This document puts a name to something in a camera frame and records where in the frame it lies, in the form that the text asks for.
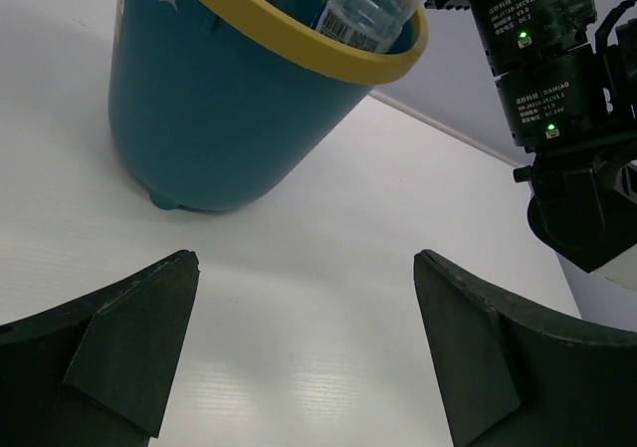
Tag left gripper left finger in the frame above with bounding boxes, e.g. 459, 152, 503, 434
1, 250, 200, 446

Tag teal bin with yellow rim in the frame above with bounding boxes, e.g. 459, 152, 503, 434
108, 0, 428, 212

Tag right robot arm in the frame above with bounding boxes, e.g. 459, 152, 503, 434
424, 0, 636, 289

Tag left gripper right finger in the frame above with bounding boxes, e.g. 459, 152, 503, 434
413, 250, 636, 446

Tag green label water bottle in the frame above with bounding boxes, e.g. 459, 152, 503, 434
311, 0, 421, 54

